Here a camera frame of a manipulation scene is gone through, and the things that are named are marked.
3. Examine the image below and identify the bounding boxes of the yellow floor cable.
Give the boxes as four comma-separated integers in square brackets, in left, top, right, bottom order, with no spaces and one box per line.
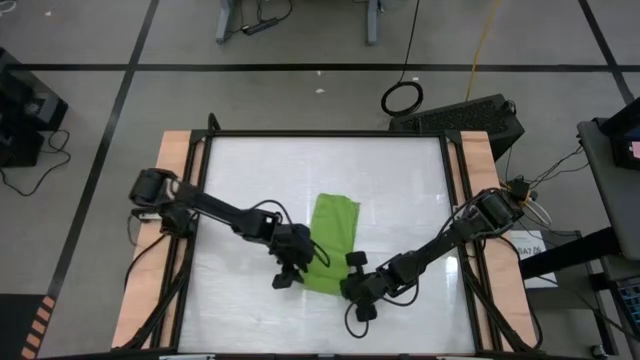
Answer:
[464,0,503,102]

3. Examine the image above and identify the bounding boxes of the black ramp with striped edge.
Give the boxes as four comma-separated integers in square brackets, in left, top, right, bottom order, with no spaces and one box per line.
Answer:
[0,293,58,360]

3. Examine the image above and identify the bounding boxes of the green microfibre towel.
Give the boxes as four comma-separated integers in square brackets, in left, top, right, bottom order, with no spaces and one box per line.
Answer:
[301,192,362,298]

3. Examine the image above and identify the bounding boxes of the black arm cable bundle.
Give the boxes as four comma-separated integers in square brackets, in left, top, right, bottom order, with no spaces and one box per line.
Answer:
[457,244,545,354]
[117,232,195,352]

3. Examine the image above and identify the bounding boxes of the grey side table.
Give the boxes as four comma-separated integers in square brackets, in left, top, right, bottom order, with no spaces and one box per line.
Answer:
[576,116,640,262]

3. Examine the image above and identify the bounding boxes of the thin black floor cable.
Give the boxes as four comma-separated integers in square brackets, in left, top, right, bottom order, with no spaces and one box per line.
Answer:
[0,129,73,198]

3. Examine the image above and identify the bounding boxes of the black equipment stack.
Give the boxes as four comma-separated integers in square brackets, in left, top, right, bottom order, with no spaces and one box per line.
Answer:
[0,47,70,169]

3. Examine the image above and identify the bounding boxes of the black stand beam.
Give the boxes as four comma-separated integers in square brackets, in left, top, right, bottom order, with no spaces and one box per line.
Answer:
[519,226,622,282]

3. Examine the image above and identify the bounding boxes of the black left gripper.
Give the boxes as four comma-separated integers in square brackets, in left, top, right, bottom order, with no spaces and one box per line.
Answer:
[271,223,317,291]

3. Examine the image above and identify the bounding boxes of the blue-lit keyboard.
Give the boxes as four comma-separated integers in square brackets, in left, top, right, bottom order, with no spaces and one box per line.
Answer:
[613,276,640,332]

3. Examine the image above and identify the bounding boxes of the black metal table frame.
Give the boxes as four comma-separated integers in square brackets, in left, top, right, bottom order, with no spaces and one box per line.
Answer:
[149,112,544,357]

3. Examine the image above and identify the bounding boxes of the black junction box with wires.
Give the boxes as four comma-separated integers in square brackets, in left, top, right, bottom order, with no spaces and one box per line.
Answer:
[506,175,539,204]

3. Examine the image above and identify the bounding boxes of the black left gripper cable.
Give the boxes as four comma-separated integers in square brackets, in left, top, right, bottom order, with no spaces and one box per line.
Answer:
[249,199,332,269]

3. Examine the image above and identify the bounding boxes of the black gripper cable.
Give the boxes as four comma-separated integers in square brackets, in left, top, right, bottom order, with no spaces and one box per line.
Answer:
[249,199,332,269]
[343,289,422,340]

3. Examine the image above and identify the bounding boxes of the black power strip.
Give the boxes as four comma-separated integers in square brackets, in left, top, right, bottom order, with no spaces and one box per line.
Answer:
[240,16,282,37]

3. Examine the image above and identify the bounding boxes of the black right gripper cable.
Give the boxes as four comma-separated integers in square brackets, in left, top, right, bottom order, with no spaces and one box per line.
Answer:
[343,289,422,340]

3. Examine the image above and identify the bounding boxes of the black computer tower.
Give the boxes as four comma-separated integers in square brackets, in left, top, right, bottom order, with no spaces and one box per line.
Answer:
[388,93,526,162]

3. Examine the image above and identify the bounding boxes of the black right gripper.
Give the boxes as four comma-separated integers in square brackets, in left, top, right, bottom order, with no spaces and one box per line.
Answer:
[339,250,397,324]

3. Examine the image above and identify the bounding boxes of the grey desk leg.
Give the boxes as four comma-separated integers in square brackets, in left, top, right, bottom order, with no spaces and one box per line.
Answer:
[215,0,247,46]
[365,0,384,48]

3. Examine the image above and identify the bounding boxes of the black device with pink screen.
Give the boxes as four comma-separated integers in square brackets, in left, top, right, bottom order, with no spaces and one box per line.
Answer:
[598,96,640,172]

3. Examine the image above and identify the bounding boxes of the coiled black floor cable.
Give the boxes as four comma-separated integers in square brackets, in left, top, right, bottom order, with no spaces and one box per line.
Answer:
[380,0,426,118]

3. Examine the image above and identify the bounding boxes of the white printed paper sheet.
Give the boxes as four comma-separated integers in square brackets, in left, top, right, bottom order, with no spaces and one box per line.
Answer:
[508,229,559,290]

